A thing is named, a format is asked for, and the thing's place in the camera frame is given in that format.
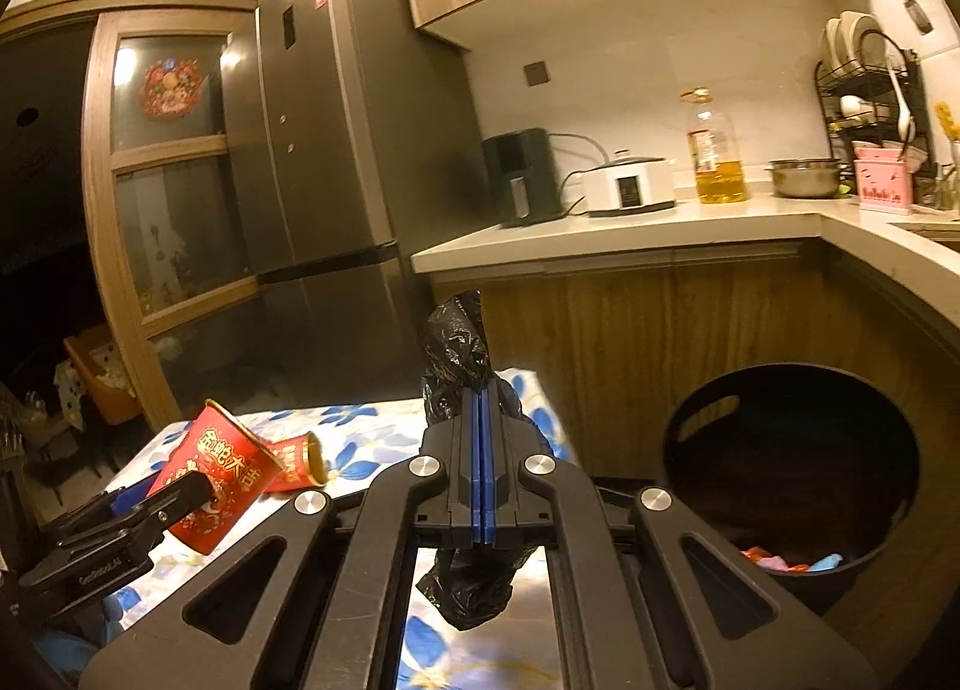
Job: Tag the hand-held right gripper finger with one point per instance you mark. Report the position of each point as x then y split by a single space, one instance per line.
489 457
475 457

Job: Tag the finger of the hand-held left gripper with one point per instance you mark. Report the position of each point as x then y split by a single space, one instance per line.
180 499
124 499

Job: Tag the large red paper cup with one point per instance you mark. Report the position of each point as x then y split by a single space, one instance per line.
225 465

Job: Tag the black plastic bag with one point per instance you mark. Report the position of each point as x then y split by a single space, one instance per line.
454 352

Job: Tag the black round trash bin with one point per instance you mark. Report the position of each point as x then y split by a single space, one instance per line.
795 472

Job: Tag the person's left hand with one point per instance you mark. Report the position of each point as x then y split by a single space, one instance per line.
67 652

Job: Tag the blue floral tablecloth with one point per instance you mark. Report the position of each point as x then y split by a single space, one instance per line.
360 442

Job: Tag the orange box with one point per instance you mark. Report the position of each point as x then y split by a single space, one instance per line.
109 382

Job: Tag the small red paper cup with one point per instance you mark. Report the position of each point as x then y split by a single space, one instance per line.
292 465

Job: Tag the kitchen counter with wooden cabinets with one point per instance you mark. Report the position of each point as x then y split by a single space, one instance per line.
600 307

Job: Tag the wooden framed glass sliding door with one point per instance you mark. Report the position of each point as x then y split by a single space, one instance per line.
176 225

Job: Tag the dark air fryer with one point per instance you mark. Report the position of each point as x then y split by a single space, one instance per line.
521 180

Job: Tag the pink wrapper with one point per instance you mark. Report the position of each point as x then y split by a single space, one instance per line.
765 559

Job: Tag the white rice cooker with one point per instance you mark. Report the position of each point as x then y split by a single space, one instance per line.
630 187

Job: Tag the red plastic wrapper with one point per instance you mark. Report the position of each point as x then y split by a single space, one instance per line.
796 568

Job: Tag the grey steel refrigerator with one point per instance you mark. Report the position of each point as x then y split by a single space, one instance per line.
337 135

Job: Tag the light blue wrapper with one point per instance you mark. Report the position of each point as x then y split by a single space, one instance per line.
825 562

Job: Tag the cooking oil bottle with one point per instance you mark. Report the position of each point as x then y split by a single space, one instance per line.
716 165

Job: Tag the red round door decoration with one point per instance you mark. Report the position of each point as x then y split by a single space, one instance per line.
172 88

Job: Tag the steel pot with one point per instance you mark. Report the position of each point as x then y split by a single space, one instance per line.
804 180

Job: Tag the pink utensil box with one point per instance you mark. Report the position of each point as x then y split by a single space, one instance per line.
883 184

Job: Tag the white bowl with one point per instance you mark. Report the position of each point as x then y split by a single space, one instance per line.
856 106

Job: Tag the white ladle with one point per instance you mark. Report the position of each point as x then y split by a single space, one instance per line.
904 124

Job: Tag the stack of white plates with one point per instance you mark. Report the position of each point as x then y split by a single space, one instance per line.
855 41

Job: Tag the dark wall socket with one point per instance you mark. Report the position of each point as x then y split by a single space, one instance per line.
535 73

